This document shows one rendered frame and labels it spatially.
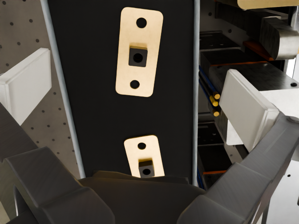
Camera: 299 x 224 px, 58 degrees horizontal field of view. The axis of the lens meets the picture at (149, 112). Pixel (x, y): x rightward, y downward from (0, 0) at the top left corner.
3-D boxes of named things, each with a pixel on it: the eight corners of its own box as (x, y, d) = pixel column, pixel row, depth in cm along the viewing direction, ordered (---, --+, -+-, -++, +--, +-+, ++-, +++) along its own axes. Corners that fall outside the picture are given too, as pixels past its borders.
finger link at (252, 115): (267, 109, 14) (281, 110, 14) (227, 68, 20) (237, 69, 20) (250, 157, 15) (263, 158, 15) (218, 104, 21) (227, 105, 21)
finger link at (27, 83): (12, 137, 14) (-3, 135, 14) (52, 87, 20) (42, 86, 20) (6, 83, 13) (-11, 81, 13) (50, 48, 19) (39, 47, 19)
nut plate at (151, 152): (167, 189, 34) (167, 196, 33) (137, 194, 34) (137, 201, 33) (156, 133, 30) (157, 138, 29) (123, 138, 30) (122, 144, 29)
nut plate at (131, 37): (151, 96, 28) (152, 101, 27) (115, 92, 28) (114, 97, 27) (163, 11, 24) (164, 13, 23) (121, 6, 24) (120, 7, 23)
